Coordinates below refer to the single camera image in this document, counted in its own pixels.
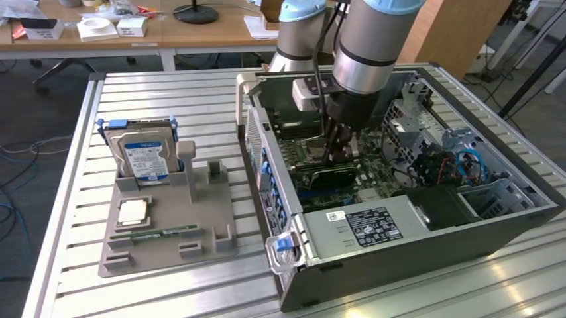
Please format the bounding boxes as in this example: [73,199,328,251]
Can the CPU socket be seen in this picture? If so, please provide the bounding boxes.
[300,137,332,159]

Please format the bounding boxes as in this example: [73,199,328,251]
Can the red disk wire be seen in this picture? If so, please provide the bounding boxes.
[436,158,449,185]

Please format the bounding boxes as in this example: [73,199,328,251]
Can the white paper stack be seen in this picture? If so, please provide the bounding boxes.
[243,15,281,41]

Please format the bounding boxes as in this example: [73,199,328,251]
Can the white pedestal box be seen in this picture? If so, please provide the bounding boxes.
[465,44,497,76]

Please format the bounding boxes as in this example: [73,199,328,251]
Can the green motherboard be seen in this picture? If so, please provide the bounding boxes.
[264,109,406,213]

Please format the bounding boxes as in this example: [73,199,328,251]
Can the grey parts rack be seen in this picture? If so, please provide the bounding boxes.
[98,140,243,278]

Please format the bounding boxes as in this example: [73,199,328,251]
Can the blue floor cable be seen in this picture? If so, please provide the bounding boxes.
[0,184,34,282]

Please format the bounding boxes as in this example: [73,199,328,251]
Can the black and white box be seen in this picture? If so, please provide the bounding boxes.
[23,18,66,40]

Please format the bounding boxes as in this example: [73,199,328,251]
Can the black office chair base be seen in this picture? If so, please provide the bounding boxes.
[31,56,138,96]

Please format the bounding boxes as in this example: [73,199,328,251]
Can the perforated metal drive cage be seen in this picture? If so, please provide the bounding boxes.
[381,98,444,163]

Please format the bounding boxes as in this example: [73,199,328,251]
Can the metal disk bay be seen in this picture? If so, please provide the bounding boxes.
[458,177,539,219]

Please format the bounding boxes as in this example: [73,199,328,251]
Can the crumpled white papers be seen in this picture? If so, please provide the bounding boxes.
[0,0,43,27]

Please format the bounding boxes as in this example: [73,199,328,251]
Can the blue disk wire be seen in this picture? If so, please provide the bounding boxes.
[458,148,490,182]

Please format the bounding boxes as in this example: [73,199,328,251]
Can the silver chipset heatsink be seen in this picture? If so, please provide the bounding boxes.
[357,189,385,202]

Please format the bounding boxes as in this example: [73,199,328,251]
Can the grey power supply unit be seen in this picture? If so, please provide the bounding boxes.
[302,195,433,260]

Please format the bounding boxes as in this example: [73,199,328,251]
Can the white floor cable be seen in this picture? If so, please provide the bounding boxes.
[0,134,75,156]

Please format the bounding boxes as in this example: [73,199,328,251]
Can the black tripod pole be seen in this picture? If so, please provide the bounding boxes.
[497,31,566,119]

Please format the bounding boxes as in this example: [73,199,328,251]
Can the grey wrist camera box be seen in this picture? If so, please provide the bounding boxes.
[292,78,341,113]

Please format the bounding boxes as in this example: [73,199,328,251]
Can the wooden cabinet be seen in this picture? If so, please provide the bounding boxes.
[397,0,514,80]

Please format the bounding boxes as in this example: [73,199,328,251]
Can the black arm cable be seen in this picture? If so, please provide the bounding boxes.
[312,0,353,140]

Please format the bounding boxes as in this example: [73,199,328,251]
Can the wooden desk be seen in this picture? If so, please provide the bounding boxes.
[0,0,285,61]

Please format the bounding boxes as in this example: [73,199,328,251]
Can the clear latch with blue tab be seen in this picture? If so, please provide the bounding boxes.
[264,230,308,276]

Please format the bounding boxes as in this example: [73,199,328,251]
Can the black PC case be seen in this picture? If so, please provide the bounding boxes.
[237,62,566,314]

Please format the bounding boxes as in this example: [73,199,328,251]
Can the hard disk with blue rails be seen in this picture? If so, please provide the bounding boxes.
[97,115,179,186]

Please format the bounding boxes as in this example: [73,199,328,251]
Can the plain white box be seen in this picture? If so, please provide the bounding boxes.
[115,16,150,38]

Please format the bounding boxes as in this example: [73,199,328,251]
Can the silver CPU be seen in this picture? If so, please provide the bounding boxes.
[118,199,150,227]

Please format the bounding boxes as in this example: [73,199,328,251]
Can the white box with ring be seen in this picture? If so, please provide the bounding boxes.
[75,17,121,43]

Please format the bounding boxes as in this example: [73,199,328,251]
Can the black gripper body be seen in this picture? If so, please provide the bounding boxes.
[325,90,380,131]

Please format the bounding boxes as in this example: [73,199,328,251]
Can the black lamp base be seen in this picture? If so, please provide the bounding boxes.
[173,0,221,25]

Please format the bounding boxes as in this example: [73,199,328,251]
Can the brown cardboard box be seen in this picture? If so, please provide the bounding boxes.
[258,0,285,23]

